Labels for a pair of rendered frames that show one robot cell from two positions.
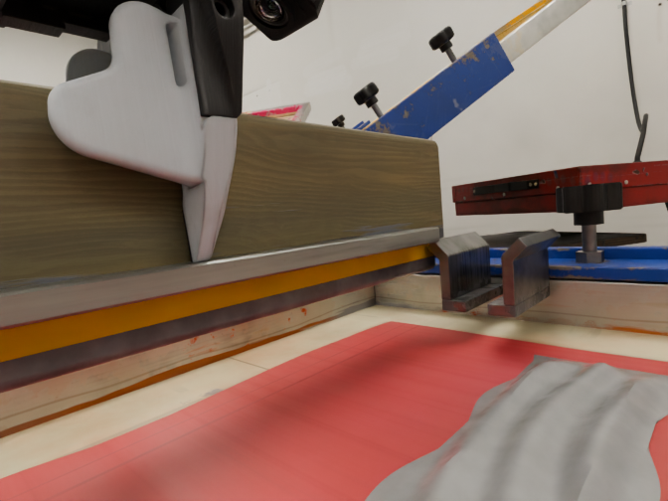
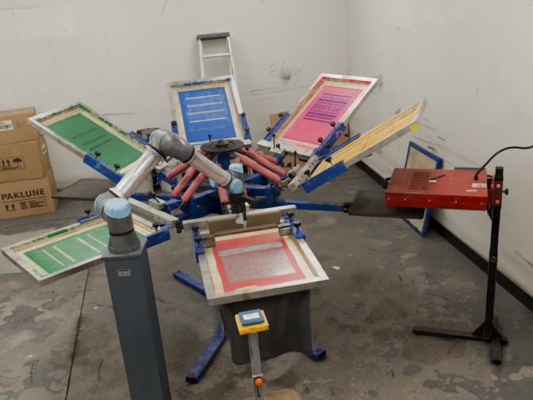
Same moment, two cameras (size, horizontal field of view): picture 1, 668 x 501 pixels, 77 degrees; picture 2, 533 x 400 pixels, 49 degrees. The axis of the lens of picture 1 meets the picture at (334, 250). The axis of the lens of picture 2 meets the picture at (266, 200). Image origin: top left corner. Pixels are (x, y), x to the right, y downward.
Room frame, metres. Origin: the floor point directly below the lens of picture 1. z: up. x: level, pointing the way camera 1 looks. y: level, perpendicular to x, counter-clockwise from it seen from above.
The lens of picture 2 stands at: (-2.20, -1.85, 2.37)
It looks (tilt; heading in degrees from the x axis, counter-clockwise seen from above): 21 degrees down; 36
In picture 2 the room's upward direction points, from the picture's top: 5 degrees counter-clockwise
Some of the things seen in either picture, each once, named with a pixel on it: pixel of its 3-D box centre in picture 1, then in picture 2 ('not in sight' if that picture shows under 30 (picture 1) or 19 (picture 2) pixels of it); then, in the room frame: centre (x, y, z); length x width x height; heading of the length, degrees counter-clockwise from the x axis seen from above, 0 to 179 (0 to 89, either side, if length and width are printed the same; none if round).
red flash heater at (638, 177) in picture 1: (598, 188); (439, 188); (1.14, -0.72, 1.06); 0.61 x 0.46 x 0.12; 106
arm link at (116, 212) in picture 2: not in sight; (118, 214); (-0.54, 0.23, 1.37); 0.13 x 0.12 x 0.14; 68
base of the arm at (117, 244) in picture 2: not in sight; (123, 237); (-0.55, 0.22, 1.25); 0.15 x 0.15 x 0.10
